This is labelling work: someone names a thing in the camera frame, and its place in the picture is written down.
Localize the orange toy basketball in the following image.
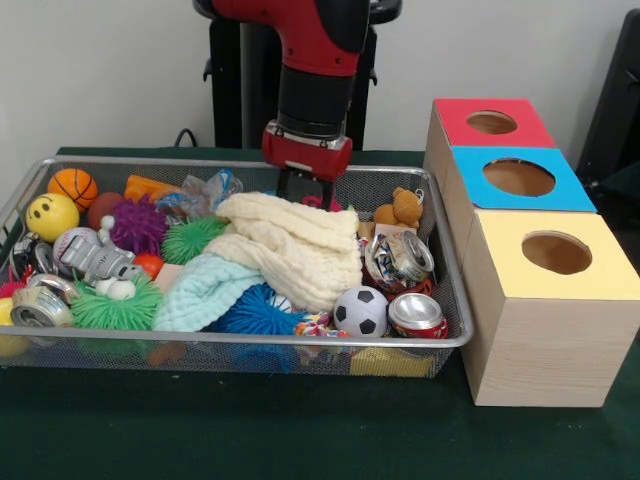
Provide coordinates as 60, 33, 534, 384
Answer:
47, 168, 100, 214

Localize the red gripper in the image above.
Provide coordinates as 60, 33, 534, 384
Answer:
260, 118, 354, 212

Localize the mint knitted cloth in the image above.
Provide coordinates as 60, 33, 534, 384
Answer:
152, 252, 266, 334

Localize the pink spiky toy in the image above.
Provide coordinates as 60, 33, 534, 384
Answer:
301, 193, 346, 212

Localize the black and white soccer ball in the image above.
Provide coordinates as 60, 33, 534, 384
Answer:
333, 285, 390, 339

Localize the colourful dotted cloth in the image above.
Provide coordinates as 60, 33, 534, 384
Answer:
293, 310, 351, 340

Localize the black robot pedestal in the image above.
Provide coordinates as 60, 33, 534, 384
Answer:
192, 0, 404, 151

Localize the green fuzzy ball with eyes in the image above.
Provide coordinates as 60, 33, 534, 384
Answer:
69, 272, 166, 331

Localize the metal mesh bin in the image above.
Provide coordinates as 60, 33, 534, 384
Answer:
0, 155, 475, 377

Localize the yellow smiley ball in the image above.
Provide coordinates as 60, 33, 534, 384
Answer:
25, 193, 81, 244

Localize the purple spiky ball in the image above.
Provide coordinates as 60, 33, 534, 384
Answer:
108, 194, 169, 256

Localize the crushed red soda can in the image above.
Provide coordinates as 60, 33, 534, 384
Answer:
387, 292, 450, 340

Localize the blue spiky ball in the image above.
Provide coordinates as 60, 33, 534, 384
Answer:
207, 282, 314, 336

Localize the cream knitted cloth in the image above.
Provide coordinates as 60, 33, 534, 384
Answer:
202, 191, 364, 314

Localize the black upright panel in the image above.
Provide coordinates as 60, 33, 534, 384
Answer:
574, 8, 640, 176

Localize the wooden box with three holes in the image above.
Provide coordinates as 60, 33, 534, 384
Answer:
423, 97, 640, 409

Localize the brown teddy bear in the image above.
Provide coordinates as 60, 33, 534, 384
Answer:
373, 187, 425, 230

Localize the dark green table cloth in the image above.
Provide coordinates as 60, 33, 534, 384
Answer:
582, 162, 640, 241
0, 146, 640, 480

